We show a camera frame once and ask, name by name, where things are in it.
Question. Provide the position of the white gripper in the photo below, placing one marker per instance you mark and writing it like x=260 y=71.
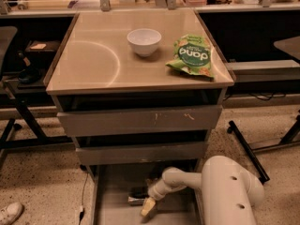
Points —
x=155 y=192

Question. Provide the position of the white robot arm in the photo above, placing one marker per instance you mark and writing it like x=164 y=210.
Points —
x=229 y=191

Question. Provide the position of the open bottom grey drawer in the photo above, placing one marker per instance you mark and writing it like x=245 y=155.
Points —
x=115 y=183

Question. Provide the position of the middle grey drawer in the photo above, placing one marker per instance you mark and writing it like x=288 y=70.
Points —
x=142 y=153

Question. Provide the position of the top grey drawer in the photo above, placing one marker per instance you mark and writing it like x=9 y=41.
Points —
x=135 y=121

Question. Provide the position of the grey drawer cabinet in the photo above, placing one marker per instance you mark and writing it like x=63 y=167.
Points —
x=96 y=70

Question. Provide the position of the black wheeled stand leg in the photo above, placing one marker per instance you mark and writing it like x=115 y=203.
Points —
x=257 y=164

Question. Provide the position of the white shoe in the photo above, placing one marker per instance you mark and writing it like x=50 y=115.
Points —
x=10 y=213

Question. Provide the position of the green dang chip bag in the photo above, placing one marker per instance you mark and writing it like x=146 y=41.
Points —
x=192 y=55

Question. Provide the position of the white bowl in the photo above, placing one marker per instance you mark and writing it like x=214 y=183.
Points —
x=144 y=41

